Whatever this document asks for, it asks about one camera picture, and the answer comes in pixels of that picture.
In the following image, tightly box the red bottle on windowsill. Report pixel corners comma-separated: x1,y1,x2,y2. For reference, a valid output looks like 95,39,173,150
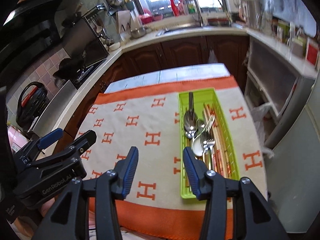
170,0,180,17

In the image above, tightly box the plain tan chopstick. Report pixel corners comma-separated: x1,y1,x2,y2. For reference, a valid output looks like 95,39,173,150
203,103,228,177

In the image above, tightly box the steel kitchen faucet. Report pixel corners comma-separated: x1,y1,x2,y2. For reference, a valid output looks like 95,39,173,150
183,0,204,27

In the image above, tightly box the small steel spoon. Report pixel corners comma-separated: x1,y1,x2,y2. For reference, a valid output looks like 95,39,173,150
191,119,208,157

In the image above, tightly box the person's left hand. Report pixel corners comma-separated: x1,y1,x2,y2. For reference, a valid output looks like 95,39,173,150
40,198,55,217

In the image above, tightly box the green plastic utensil tray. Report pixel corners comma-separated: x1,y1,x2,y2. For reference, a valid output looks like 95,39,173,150
178,88,240,199

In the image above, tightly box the beige orange H-pattern cloth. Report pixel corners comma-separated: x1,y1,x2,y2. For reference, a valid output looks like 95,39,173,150
78,76,267,239

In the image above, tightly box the black gas stove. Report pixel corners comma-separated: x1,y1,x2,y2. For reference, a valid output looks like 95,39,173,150
53,58,104,89

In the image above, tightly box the large steel spoon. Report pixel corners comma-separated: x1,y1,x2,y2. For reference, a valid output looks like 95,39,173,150
184,92,197,139

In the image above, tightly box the white refrigerator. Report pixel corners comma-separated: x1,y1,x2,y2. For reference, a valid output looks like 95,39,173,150
265,80,319,233

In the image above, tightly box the red striped chopstick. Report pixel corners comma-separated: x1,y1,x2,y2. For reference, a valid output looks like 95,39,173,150
210,108,232,179

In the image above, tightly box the steel pot on counter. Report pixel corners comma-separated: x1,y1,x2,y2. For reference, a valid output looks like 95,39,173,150
130,27,146,39

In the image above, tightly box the steel fork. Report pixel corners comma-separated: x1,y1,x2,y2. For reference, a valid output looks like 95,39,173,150
198,115,215,136
201,132,215,170

